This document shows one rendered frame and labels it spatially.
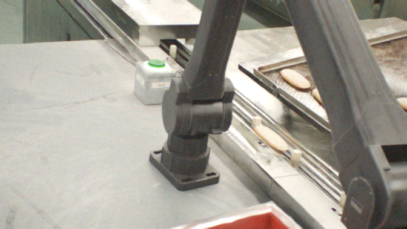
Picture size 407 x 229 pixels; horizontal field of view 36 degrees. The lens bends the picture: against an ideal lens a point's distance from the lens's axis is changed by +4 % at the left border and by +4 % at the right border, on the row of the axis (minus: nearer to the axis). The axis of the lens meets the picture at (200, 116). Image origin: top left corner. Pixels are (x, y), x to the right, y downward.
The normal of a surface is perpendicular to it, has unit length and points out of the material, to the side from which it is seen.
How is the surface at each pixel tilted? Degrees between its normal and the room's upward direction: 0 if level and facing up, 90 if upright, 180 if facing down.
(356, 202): 90
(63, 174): 0
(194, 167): 90
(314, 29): 87
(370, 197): 90
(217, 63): 104
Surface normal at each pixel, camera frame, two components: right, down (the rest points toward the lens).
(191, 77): -0.86, -0.08
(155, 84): 0.44, 0.44
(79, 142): 0.13, -0.90
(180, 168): -0.12, 0.41
